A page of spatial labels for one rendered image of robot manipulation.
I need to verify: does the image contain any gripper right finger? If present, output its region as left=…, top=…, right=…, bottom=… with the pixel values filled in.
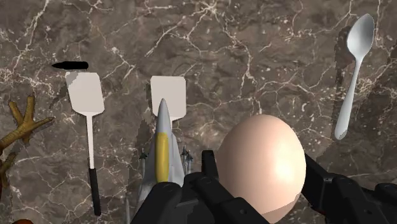
left=301, top=153, right=397, bottom=224

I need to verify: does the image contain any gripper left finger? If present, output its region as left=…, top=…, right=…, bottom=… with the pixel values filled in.
left=130, top=150, right=271, bottom=224

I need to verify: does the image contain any grey toy jet yellow canopy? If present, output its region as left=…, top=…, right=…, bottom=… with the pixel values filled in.
left=125, top=97, right=195, bottom=224

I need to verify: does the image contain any beige egg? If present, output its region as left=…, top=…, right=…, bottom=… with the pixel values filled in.
left=215, top=114, right=307, bottom=224

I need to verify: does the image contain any white spoon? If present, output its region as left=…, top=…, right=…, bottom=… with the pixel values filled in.
left=333, top=13, right=376, bottom=141

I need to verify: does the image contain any black pen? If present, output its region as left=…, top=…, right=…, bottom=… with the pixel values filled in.
left=51, top=60, right=90, bottom=71

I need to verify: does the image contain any bird figure with yellow feet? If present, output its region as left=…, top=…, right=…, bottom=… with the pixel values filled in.
left=0, top=94, right=56, bottom=199

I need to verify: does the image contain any white spatula with black handle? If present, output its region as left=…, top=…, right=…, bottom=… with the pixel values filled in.
left=64, top=71, right=106, bottom=217

